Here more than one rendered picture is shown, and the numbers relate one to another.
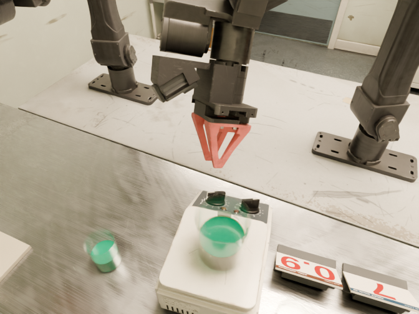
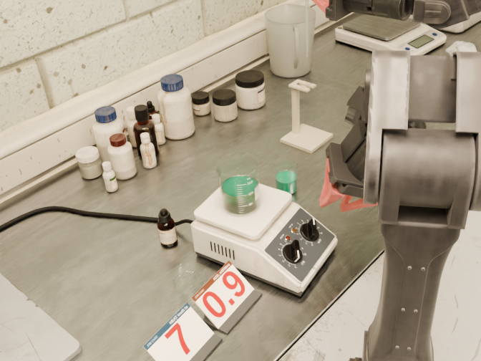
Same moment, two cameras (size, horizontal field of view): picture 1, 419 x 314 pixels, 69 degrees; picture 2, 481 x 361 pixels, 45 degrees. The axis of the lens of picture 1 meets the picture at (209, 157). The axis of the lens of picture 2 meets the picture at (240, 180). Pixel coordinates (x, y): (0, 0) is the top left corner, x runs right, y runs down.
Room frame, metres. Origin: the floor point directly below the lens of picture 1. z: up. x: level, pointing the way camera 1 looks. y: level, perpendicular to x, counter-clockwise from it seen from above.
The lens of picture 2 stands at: (0.43, -0.70, 1.55)
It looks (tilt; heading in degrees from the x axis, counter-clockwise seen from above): 35 degrees down; 110
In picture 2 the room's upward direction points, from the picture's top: 4 degrees counter-clockwise
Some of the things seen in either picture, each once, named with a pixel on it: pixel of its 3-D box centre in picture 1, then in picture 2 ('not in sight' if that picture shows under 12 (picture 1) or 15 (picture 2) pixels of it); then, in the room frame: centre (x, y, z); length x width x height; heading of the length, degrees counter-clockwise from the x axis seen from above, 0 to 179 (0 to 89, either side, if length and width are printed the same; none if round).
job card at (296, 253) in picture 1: (307, 264); (227, 296); (0.20, -0.14, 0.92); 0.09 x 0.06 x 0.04; 72
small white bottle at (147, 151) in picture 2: not in sight; (147, 150); (-0.07, 0.18, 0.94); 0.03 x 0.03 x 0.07
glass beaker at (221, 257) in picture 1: (223, 237); (237, 186); (0.19, -0.02, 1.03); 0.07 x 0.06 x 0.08; 34
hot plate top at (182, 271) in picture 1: (216, 252); (243, 205); (0.19, -0.01, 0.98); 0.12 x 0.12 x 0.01; 75
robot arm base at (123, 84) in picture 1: (122, 76); not in sight; (0.70, 0.22, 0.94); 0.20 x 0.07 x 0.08; 65
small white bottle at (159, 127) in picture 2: not in sight; (157, 129); (-0.09, 0.27, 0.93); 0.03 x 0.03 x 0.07
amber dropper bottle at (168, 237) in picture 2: not in sight; (166, 225); (0.06, -0.03, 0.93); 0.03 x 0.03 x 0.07
